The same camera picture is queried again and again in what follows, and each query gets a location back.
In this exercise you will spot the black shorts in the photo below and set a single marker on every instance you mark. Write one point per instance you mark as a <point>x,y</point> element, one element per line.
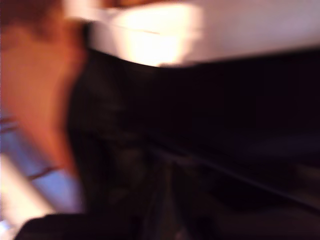
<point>200,100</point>

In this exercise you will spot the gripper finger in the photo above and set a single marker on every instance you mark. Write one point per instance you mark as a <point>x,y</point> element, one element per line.
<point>190,215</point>
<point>160,212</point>

